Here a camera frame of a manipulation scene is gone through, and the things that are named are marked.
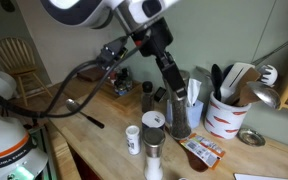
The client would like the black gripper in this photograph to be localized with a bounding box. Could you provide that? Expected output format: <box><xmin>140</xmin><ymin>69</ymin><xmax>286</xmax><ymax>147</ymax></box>
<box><xmin>140</xmin><ymin>18</ymin><xmax>187</xmax><ymax>99</ymax></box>

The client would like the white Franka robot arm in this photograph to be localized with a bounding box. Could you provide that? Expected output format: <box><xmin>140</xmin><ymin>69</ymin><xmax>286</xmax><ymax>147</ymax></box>
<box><xmin>0</xmin><ymin>0</ymin><xmax>187</xmax><ymax>180</ymax></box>

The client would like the blue tissue box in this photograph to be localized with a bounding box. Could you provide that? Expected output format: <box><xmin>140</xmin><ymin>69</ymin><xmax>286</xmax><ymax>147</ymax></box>
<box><xmin>165</xmin><ymin>78</ymin><xmax>205</xmax><ymax>130</ymax></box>

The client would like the wooden organizer box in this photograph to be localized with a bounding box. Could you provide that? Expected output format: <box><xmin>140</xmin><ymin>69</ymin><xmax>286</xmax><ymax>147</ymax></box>
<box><xmin>76</xmin><ymin>66</ymin><xmax>158</xmax><ymax>113</ymax></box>

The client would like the small black device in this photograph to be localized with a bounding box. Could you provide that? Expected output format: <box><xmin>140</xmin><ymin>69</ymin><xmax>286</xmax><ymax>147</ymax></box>
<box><xmin>154</xmin><ymin>87</ymin><xmax>166</xmax><ymax>102</ymax></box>

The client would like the dark spice bottle black cap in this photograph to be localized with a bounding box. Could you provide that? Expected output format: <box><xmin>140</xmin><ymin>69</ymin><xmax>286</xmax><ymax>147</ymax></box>
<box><xmin>141</xmin><ymin>81</ymin><xmax>154</xmax><ymax>113</ymax></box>

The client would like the dark canister white lid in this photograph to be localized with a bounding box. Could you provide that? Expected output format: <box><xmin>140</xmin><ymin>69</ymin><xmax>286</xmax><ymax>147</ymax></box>
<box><xmin>141</xmin><ymin>111</ymin><xmax>165</xmax><ymax>130</ymax></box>

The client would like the white slotted spatula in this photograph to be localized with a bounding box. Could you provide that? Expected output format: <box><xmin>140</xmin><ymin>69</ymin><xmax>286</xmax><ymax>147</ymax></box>
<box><xmin>220</xmin><ymin>62</ymin><xmax>254</xmax><ymax>102</ymax></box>

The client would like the salt grinder metal top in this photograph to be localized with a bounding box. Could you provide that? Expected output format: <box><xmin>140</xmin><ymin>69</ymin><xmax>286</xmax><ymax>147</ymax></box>
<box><xmin>143</xmin><ymin>128</ymin><xmax>165</xmax><ymax>180</ymax></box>

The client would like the white orange utensil crock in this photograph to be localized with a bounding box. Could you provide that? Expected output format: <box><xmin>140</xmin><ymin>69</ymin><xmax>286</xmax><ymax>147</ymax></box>
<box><xmin>204</xmin><ymin>93</ymin><xmax>251</xmax><ymax>139</ymax></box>

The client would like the small white shaker bottle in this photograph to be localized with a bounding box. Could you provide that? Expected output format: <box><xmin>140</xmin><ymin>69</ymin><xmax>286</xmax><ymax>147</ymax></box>
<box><xmin>125</xmin><ymin>125</ymin><xmax>141</xmax><ymax>155</ymax></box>

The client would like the orange seasoning packet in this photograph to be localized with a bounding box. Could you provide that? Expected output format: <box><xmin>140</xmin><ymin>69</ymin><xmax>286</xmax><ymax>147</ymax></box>
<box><xmin>180</xmin><ymin>133</ymin><xmax>225</xmax><ymax>169</ymax></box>

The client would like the wooden spoon on counter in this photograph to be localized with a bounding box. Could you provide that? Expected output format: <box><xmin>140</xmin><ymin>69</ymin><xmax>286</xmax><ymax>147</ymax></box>
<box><xmin>176</xmin><ymin>140</ymin><xmax>208</xmax><ymax>172</ymax></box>

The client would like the metal ladle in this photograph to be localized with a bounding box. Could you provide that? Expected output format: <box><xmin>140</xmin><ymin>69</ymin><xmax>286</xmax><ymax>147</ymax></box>
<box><xmin>235</xmin><ymin>81</ymin><xmax>281</xmax><ymax>109</ymax></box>

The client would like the small metal dish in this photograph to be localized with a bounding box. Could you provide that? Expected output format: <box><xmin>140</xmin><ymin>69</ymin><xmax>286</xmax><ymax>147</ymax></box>
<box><xmin>237</xmin><ymin>128</ymin><xmax>266</xmax><ymax>147</ymax></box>

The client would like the wooden chair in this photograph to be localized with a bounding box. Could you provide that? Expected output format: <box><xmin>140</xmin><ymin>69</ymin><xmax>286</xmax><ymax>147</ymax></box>
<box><xmin>0</xmin><ymin>37</ymin><xmax>52</xmax><ymax>105</ymax></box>

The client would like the metal spoon black handle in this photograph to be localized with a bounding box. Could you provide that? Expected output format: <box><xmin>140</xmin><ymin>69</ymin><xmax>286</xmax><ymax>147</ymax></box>
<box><xmin>65</xmin><ymin>98</ymin><xmax>106</xmax><ymax>130</ymax></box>

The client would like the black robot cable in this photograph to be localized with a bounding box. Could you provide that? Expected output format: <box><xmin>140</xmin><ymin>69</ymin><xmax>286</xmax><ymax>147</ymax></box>
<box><xmin>0</xmin><ymin>29</ymin><xmax>152</xmax><ymax>120</ymax></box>

